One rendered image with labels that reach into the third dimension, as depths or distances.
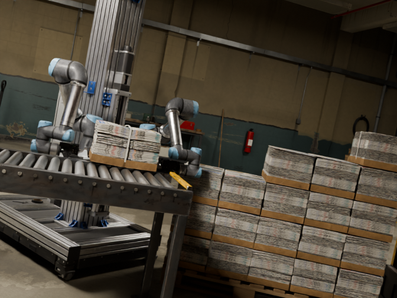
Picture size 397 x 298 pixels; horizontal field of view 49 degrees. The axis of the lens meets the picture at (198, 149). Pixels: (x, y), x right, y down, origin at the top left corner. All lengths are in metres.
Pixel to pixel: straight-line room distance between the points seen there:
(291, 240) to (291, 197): 0.29
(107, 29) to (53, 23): 6.27
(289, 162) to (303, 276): 0.77
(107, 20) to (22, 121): 6.36
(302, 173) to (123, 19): 1.64
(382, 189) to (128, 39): 2.03
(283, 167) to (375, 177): 0.60
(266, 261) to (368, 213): 0.74
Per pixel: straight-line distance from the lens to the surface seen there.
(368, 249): 3.15
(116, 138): 2.52
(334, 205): 3.05
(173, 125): 2.86
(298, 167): 2.97
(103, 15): 3.34
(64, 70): 2.74
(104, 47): 3.25
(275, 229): 3.01
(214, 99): 9.85
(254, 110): 10.19
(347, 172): 3.03
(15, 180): 2.10
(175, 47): 9.58
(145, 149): 2.55
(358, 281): 3.20
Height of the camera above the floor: 1.16
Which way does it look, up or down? 4 degrees down
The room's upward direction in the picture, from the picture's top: 11 degrees clockwise
